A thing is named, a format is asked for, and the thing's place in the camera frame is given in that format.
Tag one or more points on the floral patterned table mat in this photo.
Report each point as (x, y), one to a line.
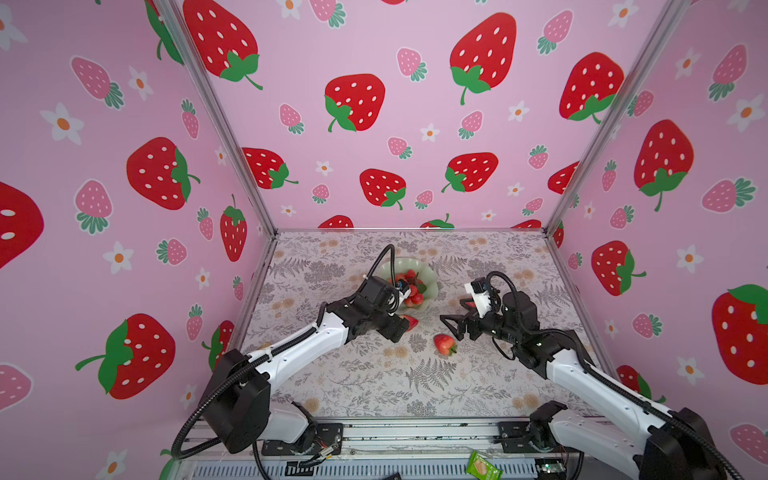
(373, 376)

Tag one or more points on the light green scalloped fruit bowl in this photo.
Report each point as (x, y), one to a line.
(422, 280)

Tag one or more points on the pale red fake strawberry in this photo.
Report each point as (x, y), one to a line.
(412, 322)

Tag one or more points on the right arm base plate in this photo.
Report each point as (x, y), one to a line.
(524, 437)

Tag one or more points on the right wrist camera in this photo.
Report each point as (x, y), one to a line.
(482, 296)

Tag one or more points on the green snack packet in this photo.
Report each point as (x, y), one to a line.
(481, 469)

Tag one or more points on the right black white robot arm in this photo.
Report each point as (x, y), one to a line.
(641, 438)

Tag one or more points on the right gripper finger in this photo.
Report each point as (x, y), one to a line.
(457, 325)
(468, 304)

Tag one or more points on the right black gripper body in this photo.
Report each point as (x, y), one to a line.
(492, 325)

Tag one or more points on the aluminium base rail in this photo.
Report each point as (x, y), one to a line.
(399, 448)

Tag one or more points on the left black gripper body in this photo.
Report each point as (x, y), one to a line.
(390, 325)

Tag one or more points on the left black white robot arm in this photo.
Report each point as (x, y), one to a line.
(237, 403)

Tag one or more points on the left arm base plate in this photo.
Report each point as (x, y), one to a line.
(325, 436)

